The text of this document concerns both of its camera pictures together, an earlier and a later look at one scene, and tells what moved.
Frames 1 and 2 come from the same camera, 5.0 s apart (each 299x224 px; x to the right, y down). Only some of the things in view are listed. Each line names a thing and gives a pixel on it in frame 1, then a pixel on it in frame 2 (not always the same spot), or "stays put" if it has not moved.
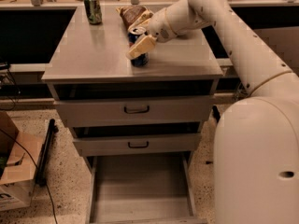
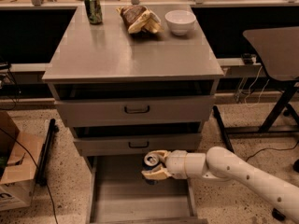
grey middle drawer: [136, 144] stays put
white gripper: [159, 27] → [176, 163]
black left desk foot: [41, 173] stays put
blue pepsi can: [133, 34] → [150, 161]
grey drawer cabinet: [135, 126] stays put
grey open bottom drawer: [142, 189] stays put
